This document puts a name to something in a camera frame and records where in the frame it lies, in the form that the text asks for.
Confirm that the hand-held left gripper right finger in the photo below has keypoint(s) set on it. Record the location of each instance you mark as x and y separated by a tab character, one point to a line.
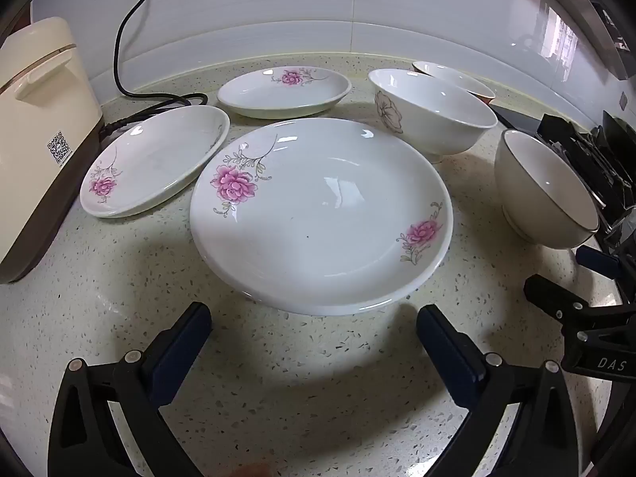
447	357

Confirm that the small white floral plate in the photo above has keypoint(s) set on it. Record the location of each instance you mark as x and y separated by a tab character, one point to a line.
283	97

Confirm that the large white floral plate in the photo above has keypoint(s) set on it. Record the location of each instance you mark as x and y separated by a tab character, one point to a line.
323	208

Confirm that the cream rice cooker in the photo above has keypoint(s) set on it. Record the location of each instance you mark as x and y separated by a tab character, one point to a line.
39	134

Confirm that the medium white floral plate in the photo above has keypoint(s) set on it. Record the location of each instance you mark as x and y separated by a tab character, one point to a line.
154	159

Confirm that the black gas stove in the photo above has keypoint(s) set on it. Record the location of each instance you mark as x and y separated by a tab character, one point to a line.
611	169

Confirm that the white bowl with orange outside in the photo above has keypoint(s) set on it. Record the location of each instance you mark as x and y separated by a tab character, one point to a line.
464	82

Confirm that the steel range hood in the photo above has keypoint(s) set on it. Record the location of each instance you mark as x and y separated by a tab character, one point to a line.
596	10

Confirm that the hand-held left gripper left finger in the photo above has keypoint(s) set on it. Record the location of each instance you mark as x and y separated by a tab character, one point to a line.
179	353

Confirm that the white bowl with beige flower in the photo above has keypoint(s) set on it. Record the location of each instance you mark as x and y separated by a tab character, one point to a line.
427	124

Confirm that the white bowl with gold rim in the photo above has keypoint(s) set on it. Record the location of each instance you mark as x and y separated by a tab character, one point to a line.
541	194

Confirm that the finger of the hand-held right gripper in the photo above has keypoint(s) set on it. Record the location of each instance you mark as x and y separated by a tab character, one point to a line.
551	298
596	260

